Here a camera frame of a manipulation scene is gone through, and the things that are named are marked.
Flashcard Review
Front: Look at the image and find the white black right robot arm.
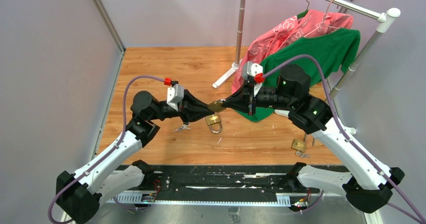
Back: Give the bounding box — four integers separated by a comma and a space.
217, 64, 404, 213

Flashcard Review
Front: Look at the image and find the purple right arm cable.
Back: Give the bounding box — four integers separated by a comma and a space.
253, 54, 426, 224

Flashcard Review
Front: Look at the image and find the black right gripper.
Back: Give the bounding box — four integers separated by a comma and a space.
222, 80, 295, 117

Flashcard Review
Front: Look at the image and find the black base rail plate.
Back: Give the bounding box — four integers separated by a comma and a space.
121, 164, 334, 203

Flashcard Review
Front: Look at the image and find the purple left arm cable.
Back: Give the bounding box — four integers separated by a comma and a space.
48, 75, 179, 224

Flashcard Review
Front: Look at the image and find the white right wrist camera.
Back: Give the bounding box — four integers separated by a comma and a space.
242, 61, 265, 96

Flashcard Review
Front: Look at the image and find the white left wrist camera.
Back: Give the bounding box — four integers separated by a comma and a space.
166, 84, 184, 111

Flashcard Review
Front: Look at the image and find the green t-shirt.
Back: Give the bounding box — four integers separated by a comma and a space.
236, 28, 361, 123

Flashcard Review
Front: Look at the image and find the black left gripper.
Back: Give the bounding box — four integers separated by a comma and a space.
149, 90, 216, 126

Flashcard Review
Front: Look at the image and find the metal clothes rack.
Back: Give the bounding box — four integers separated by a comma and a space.
212, 0, 401, 98

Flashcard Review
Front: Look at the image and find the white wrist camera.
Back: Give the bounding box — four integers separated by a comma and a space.
242, 61, 265, 96
166, 84, 184, 111

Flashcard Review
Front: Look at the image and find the small loose key bunch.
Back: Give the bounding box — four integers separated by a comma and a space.
174, 124, 191, 132

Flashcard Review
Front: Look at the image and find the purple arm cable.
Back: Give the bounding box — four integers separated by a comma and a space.
48, 75, 179, 224
253, 54, 426, 224

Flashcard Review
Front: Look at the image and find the pink printed shirt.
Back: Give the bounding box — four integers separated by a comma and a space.
231, 10, 354, 93

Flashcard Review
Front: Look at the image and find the large brass padlock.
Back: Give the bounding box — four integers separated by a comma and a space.
207, 99, 226, 113

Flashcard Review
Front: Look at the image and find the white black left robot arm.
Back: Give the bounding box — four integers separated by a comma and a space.
49, 86, 214, 223

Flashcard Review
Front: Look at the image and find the small brass padlock with key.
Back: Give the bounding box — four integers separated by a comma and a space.
291, 134, 310, 158

